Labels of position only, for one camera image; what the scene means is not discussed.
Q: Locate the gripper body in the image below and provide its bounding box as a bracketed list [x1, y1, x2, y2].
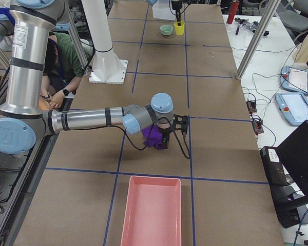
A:
[171, 0, 182, 15]
[158, 123, 172, 149]

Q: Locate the purple cloth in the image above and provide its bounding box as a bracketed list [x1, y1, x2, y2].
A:
[141, 125, 163, 150]

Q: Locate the yellow plastic cup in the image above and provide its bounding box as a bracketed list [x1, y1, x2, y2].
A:
[174, 20, 185, 36]

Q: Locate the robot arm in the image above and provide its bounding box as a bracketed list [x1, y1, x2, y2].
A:
[0, 1, 174, 154]

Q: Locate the black box device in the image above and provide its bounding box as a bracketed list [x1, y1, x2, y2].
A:
[260, 146, 293, 187]

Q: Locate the clear plastic bin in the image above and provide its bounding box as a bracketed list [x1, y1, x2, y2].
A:
[152, 0, 180, 21]

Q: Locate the green bowl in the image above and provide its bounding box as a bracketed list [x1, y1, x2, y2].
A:
[160, 25, 174, 36]

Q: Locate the red cylinder bottle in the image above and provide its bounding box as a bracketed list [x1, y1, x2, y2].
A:
[226, 0, 240, 25]

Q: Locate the pink plastic tray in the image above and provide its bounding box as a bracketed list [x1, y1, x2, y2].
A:
[121, 176, 182, 245]

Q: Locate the person in green shirt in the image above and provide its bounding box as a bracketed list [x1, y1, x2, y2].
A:
[39, 32, 84, 110]

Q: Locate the near teach pendant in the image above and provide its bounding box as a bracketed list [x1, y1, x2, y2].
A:
[275, 92, 308, 126]

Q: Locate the teach pendant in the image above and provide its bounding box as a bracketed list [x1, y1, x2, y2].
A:
[280, 66, 308, 95]
[275, 92, 308, 126]

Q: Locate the black monitor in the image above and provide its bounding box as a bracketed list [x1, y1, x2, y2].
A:
[276, 120, 308, 196]

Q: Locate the far teach pendant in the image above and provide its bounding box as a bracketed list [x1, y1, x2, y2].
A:
[280, 66, 308, 95]

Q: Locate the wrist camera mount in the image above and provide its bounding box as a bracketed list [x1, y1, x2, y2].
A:
[172, 114, 189, 137]

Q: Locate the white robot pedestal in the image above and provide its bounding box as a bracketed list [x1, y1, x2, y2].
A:
[82, 0, 128, 85]

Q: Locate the aluminium frame post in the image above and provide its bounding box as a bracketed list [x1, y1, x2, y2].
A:
[235, 0, 281, 80]

